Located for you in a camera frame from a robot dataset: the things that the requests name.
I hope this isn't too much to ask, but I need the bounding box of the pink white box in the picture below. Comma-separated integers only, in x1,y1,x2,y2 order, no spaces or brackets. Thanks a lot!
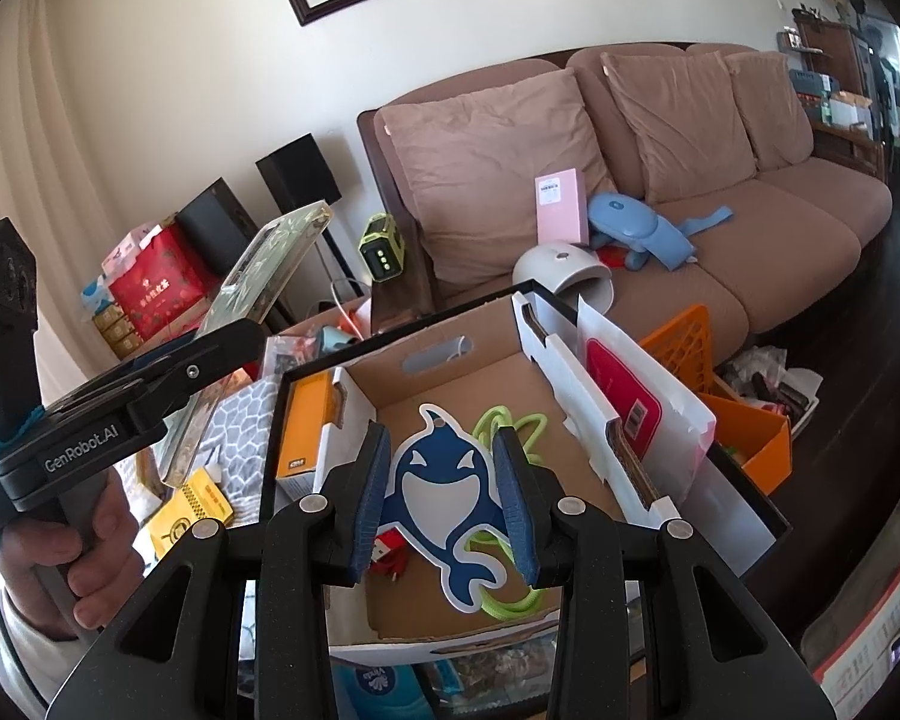
101,221,177,275

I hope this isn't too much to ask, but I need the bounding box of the blue wet wipes pack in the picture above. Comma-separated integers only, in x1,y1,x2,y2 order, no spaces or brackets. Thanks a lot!
334,664,436,720

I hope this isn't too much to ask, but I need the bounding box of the person's left forearm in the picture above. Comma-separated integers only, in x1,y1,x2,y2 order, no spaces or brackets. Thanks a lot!
0,592,91,720

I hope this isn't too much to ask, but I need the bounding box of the blue massager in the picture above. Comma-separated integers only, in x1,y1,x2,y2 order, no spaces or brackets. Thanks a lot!
586,191,737,271

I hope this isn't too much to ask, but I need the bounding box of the white dome lamp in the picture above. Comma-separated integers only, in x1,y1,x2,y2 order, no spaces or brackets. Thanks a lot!
511,240,616,316

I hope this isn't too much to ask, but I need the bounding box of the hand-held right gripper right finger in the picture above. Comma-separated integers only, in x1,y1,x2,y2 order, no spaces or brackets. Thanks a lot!
491,426,837,720

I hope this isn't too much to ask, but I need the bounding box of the green cable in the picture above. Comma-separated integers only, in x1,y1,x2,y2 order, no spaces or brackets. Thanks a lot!
471,405,548,620

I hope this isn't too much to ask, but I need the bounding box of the yellow booklet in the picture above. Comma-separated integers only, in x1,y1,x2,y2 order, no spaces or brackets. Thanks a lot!
148,469,233,563

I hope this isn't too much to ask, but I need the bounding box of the black loudspeaker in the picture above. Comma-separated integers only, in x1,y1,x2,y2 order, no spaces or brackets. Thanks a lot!
174,178,260,271
255,133,342,218

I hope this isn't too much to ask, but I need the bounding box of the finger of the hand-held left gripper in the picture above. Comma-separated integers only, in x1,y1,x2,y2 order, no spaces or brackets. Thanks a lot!
45,345,190,413
130,319,265,422

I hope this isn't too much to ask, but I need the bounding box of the red cable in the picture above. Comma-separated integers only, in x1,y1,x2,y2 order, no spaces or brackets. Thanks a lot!
371,529,413,586

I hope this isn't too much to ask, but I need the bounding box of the green black portable device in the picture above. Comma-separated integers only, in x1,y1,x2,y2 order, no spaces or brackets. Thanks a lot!
358,215,407,282

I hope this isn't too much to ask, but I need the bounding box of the brown sofa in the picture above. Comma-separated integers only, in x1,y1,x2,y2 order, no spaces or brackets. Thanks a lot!
356,43,893,346

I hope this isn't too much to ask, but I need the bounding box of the grey white patterned blanket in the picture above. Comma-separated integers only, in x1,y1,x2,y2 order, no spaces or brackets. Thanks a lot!
116,382,282,533

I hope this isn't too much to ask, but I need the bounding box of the small brown cushion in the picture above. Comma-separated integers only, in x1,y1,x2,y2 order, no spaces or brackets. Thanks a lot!
724,51,815,173

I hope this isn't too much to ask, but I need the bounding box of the blue whale card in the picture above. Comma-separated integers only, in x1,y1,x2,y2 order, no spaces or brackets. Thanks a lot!
379,403,507,616

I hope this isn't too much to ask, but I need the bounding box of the red gift bag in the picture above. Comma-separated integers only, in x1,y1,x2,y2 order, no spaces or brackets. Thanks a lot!
109,229,211,342

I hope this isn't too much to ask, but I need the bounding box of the stack of yellow boxes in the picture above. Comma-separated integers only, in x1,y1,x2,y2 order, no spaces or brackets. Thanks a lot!
90,304,143,361

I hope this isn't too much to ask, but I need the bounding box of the clear bamboo phone case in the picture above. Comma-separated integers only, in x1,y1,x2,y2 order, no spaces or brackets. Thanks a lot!
150,201,335,488

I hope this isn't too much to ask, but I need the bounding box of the white curtain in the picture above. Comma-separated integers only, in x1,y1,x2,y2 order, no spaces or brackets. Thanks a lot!
0,0,121,391

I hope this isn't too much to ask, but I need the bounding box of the white pouch red label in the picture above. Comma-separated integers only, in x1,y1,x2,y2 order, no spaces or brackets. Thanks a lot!
576,296,719,530

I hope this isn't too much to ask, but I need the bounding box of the white cardboard box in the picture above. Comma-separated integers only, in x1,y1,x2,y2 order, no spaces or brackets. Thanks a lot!
274,292,717,665

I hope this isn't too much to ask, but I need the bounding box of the large brown cushion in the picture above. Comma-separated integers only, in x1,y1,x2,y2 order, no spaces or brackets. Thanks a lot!
373,67,616,290

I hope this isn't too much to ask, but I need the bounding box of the pink flat box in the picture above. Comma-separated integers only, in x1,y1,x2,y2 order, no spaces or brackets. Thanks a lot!
535,169,592,248

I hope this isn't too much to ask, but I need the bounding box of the orange plastic basket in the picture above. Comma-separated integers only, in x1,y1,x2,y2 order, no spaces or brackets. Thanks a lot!
640,305,794,496

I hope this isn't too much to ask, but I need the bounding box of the wooden cabinet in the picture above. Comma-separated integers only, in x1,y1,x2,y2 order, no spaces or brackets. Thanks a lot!
776,4,893,181

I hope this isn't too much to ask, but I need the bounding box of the person's left hand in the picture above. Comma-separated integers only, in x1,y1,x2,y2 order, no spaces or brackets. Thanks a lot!
0,476,145,650

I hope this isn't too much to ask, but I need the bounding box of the white plastic bag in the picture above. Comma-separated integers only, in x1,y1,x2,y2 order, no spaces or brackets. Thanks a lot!
720,345,826,440

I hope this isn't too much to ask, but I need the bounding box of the clear plastic bag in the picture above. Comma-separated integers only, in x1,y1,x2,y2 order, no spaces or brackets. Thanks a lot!
259,330,323,383

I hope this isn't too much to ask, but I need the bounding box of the black speaker stand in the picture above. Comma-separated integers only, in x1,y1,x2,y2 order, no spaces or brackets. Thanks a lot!
319,225,355,293

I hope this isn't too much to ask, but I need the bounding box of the teal hair dryer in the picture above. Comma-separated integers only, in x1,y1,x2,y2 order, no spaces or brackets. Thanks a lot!
315,326,361,357

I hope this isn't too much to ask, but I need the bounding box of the medium brown cushion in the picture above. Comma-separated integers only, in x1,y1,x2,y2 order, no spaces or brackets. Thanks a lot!
600,51,758,203

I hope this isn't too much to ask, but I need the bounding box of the orange white box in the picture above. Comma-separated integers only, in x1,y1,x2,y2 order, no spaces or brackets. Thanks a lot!
276,371,361,500

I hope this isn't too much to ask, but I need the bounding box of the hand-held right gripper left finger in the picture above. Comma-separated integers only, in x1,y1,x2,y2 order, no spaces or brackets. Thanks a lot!
45,420,395,720

